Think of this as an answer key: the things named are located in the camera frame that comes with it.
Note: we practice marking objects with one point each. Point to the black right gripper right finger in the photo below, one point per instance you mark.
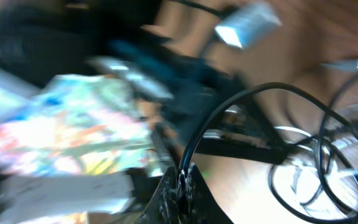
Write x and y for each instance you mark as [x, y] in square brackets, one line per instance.
[201, 207]

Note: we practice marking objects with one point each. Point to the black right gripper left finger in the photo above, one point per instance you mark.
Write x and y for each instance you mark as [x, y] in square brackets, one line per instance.
[162, 208]

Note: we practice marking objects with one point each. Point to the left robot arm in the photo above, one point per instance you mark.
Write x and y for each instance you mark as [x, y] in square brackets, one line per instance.
[65, 198]

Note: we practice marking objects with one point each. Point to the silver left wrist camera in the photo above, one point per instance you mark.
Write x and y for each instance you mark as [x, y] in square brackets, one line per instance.
[248, 24]

